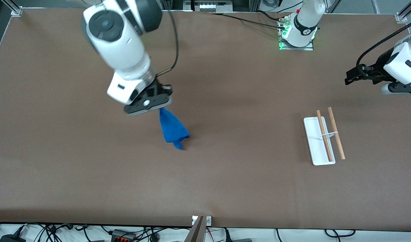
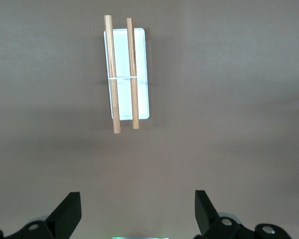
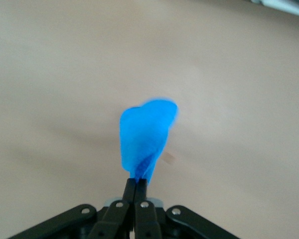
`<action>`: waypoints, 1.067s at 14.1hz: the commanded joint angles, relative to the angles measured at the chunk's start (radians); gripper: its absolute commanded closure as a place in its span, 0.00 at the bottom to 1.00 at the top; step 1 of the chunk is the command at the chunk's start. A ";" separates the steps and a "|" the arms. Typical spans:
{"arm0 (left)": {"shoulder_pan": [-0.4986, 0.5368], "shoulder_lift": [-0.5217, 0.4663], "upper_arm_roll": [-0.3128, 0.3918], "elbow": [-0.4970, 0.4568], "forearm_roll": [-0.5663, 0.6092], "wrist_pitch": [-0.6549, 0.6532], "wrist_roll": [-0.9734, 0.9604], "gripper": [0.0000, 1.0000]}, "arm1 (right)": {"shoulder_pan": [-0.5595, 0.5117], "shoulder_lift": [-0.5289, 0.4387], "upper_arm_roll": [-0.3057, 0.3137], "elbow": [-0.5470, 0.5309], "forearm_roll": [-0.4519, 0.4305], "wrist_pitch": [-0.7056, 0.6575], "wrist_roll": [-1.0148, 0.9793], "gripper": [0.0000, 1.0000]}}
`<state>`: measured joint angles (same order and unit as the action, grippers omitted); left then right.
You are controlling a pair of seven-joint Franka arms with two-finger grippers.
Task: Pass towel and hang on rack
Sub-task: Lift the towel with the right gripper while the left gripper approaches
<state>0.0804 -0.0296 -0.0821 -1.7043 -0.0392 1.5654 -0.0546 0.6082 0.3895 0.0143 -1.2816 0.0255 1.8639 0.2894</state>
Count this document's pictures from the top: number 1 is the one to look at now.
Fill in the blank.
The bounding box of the blue microfibre towel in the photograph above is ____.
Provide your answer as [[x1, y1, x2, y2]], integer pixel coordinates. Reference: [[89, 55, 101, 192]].
[[158, 108, 190, 150]]

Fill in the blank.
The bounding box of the white rack with wooden rods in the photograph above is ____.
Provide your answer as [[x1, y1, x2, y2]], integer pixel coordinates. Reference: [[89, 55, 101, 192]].
[[303, 107, 346, 166]]

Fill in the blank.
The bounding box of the white socket strip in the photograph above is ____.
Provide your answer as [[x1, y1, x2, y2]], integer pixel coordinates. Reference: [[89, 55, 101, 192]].
[[194, 0, 233, 12]]

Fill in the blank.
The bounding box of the power strip with orange switches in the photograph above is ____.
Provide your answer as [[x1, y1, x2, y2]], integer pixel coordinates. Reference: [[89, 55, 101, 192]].
[[111, 229, 136, 242]]

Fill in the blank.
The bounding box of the black power adapter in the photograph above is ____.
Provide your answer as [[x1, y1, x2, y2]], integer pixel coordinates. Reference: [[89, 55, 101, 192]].
[[0, 226, 26, 242]]

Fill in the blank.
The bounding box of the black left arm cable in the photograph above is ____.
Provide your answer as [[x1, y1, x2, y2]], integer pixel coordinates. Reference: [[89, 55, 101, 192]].
[[357, 21, 411, 68]]

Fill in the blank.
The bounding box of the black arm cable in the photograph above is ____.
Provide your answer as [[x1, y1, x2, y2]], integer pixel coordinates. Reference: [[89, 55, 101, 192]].
[[357, 21, 411, 68], [157, 10, 179, 77]]

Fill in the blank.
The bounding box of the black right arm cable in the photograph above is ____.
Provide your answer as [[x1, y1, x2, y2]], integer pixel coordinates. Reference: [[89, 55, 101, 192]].
[[157, 10, 179, 77]]

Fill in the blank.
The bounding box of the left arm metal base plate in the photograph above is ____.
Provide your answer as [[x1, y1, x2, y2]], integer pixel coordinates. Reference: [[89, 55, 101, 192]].
[[279, 17, 314, 51]]

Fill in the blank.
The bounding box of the short black curved cable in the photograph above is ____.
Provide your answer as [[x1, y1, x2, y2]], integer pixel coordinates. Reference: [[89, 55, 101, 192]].
[[258, 10, 286, 23]]

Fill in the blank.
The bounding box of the long black table cable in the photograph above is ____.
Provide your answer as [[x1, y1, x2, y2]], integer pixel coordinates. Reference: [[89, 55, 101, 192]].
[[209, 13, 286, 31]]

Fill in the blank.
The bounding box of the silver metal bracket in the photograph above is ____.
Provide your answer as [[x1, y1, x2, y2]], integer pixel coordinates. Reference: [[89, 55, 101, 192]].
[[192, 216, 212, 226]]

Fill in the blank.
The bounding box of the brown camera post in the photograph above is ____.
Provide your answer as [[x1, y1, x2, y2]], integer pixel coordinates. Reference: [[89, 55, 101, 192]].
[[185, 216, 206, 242]]

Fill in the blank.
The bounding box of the black looped floor cable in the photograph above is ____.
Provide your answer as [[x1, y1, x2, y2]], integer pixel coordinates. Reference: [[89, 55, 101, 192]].
[[325, 229, 356, 238]]

